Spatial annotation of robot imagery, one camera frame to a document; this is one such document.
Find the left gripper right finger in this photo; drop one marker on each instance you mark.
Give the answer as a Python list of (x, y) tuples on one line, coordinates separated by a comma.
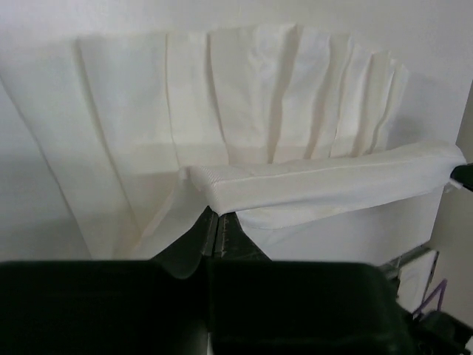
[(231, 243)]

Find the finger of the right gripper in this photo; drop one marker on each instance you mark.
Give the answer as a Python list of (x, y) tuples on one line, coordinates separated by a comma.
[(463, 176)]

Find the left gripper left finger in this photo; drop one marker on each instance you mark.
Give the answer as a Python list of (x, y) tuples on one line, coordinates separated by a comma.
[(182, 258)]

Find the white pleated skirt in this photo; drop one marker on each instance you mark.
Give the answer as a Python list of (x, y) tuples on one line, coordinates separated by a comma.
[(281, 125)]

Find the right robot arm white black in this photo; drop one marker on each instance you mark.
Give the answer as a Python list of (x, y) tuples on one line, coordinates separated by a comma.
[(433, 330)]

